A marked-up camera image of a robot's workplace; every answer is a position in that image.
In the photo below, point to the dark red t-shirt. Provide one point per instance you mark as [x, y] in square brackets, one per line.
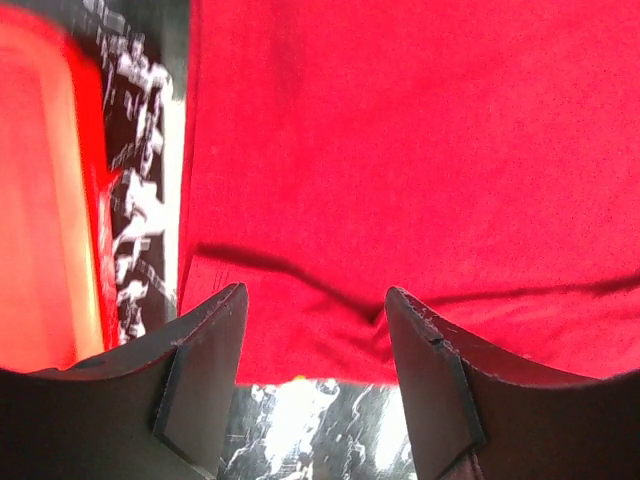
[482, 155]

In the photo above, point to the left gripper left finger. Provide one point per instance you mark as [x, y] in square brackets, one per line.
[155, 408]

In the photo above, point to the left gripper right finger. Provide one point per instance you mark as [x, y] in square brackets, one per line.
[476, 411]

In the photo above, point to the red plastic bin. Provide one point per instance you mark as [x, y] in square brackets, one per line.
[58, 289]

